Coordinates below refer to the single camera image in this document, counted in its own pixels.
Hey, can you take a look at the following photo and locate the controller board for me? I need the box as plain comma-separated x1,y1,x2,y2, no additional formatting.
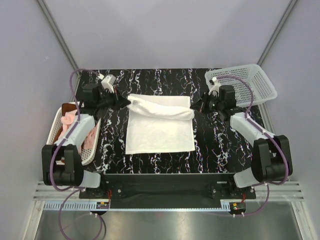
230,202,247,212
96,201,110,209

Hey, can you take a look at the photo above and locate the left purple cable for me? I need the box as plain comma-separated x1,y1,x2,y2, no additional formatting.
48,67,108,238

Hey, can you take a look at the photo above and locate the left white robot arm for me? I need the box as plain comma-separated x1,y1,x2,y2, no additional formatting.
41,74,130,198

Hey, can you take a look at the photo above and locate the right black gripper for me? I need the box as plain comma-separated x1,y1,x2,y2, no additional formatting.
190,91,224,115

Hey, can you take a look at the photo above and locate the brown towel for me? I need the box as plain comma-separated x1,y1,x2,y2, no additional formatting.
54,103,77,141

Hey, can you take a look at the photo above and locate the right controller board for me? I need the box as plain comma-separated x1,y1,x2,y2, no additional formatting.
230,202,247,212

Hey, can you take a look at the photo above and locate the white basket with towels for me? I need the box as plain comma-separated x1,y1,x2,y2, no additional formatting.
46,102,101,166

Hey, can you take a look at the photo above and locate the white towel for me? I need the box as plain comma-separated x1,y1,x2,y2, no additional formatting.
125,93,195,155

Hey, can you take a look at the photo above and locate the purple cable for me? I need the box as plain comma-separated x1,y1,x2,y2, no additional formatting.
48,67,108,238
212,74,293,216

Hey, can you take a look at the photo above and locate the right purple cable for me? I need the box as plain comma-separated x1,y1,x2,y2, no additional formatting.
212,74,293,216

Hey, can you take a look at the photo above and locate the slotted cable duct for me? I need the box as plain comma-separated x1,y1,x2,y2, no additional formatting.
43,201,107,211

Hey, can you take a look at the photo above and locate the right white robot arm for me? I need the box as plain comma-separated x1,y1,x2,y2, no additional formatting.
190,77,293,199

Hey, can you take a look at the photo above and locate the empty white mesh basket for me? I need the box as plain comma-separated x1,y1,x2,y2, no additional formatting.
204,64,278,108

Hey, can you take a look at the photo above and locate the left controller board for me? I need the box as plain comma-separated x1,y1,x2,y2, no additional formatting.
96,201,110,209

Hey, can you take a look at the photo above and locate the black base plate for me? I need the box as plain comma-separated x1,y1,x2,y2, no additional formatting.
79,173,256,200

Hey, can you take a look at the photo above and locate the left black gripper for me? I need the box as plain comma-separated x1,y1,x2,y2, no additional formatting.
97,87,132,111

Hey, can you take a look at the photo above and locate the pink towel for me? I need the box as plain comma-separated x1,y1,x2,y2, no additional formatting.
58,109,98,150

